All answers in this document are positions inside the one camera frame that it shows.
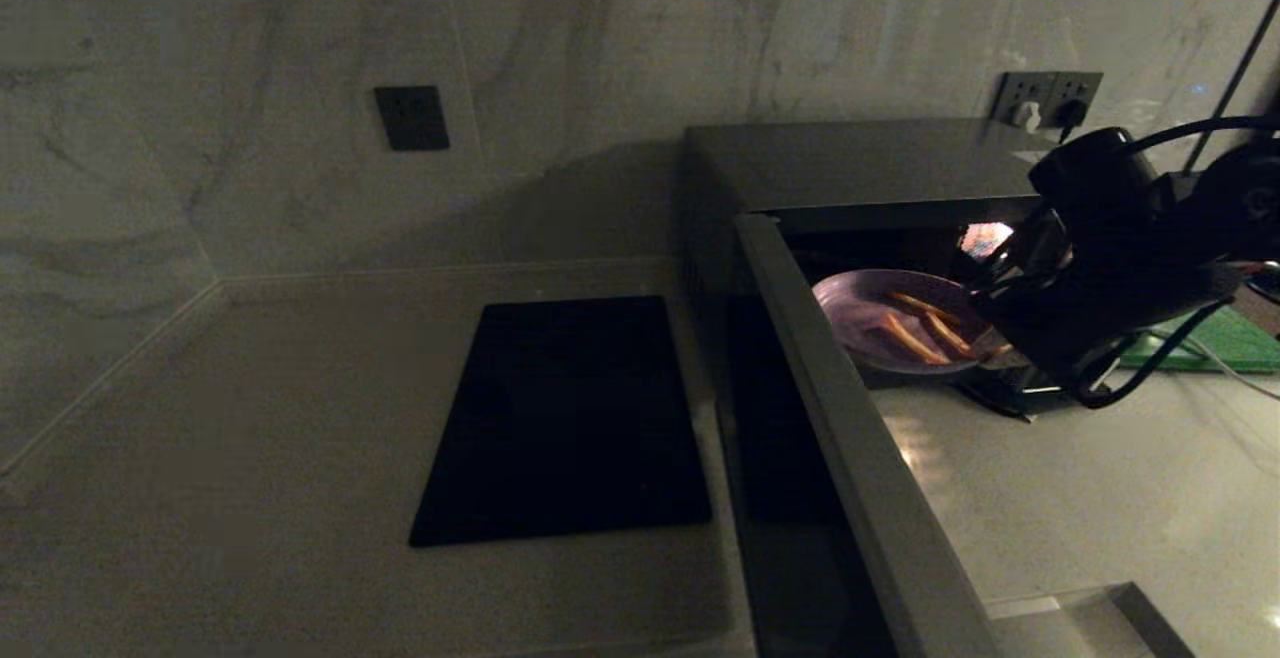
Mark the black rubber pad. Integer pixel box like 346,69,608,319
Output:
955,378,1071,424

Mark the purple plate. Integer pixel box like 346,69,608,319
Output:
812,269,1001,375

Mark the black glass induction cooktop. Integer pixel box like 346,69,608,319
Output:
408,295,713,549

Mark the white power cable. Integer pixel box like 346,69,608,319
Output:
1195,338,1280,401

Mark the black metal frame post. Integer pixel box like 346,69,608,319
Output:
1185,0,1280,174

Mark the green cutting board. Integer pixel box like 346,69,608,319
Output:
1120,306,1280,373

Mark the dark glass microwave door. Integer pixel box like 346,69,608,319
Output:
715,213,1006,658

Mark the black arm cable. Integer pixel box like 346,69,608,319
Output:
1072,116,1280,411

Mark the dark single wall socket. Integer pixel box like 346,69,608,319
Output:
373,85,450,152

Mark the orange french fry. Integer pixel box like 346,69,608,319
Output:
888,291,963,327
878,313,951,367
922,312,977,359

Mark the grey double wall socket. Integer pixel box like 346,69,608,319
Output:
990,71,1103,131

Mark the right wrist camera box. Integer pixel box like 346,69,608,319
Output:
1028,126,1166,234

